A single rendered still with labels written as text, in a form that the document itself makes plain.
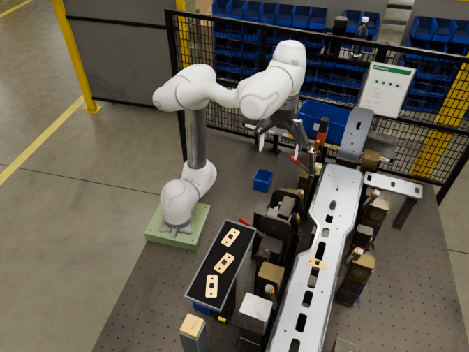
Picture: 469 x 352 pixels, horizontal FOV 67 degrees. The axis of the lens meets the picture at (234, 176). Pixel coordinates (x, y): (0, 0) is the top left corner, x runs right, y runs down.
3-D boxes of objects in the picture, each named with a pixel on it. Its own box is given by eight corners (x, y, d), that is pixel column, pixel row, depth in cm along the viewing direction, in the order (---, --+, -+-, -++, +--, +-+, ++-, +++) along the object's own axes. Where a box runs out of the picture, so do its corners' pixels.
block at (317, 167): (310, 212, 209) (321, 167, 184) (304, 211, 210) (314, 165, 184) (311, 208, 211) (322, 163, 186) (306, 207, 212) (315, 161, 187)
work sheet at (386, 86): (396, 119, 201) (416, 69, 180) (356, 110, 207) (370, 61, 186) (396, 116, 203) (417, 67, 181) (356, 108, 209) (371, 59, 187)
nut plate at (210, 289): (216, 297, 122) (216, 295, 121) (205, 297, 122) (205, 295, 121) (218, 276, 128) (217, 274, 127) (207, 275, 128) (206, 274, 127)
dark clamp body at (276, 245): (271, 298, 171) (279, 254, 144) (248, 290, 174) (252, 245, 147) (276, 286, 176) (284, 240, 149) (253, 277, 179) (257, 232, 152)
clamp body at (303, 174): (302, 223, 204) (312, 180, 179) (285, 218, 206) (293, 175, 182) (305, 215, 208) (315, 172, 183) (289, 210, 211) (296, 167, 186)
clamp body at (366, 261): (359, 311, 167) (381, 272, 142) (333, 302, 170) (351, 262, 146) (361, 298, 171) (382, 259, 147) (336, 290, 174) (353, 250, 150)
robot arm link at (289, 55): (278, 77, 119) (259, 96, 111) (282, 31, 108) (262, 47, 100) (307, 86, 115) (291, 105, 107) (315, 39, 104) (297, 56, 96)
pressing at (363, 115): (357, 162, 197) (375, 110, 173) (337, 156, 200) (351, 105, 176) (357, 161, 197) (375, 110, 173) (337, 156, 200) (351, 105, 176)
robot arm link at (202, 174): (176, 194, 201) (199, 172, 215) (199, 206, 196) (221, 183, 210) (165, 70, 147) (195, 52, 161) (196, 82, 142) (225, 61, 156)
